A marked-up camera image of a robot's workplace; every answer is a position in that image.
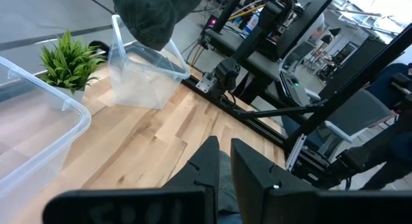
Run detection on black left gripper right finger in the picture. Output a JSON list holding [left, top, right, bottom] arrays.
[[230, 138, 319, 224]]

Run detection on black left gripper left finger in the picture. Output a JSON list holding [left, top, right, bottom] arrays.
[[160, 136, 221, 224]]

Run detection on dark green cap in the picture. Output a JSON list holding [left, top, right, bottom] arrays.
[[109, 0, 204, 51]]

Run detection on clear plastic bin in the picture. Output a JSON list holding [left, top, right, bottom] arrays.
[[107, 14, 191, 110], [0, 55, 92, 215]]

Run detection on grey equipment cart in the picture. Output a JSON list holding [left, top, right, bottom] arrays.
[[204, 27, 310, 106]]

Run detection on grey office chair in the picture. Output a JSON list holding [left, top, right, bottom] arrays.
[[283, 88, 392, 163]]

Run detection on black power box red light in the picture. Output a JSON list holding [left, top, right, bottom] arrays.
[[201, 14, 220, 37]]

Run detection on white wipes bottle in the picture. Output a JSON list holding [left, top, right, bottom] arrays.
[[243, 11, 261, 35]]

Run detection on person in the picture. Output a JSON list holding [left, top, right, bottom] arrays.
[[360, 62, 412, 191]]

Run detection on green potted plant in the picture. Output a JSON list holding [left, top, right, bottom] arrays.
[[39, 30, 107, 102]]

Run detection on black aluminium table frame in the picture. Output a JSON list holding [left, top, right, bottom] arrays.
[[182, 23, 412, 186]]

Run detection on silver frame end bar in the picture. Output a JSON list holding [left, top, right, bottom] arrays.
[[285, 133, 307, 173]]

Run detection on silver corner bracket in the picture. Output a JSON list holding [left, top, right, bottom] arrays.
[[195, 71, 216, 93]]

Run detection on yellow cable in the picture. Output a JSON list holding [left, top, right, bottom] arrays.
[[189, 43, 206, 69]]

